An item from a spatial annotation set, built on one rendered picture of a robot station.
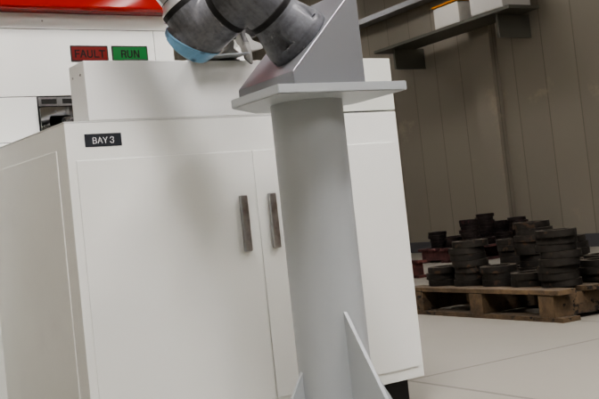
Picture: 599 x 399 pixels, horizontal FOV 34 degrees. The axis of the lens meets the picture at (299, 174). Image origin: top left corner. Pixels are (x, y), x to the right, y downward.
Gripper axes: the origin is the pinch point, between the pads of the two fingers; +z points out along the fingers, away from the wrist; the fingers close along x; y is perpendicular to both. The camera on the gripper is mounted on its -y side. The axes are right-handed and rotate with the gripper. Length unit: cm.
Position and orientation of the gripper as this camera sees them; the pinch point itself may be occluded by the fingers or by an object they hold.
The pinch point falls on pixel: (233, 69)
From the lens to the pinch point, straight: 255.5
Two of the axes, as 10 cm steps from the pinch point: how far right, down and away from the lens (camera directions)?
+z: 1.0, 9.9, -0.4
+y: 8.3, -0.6, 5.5
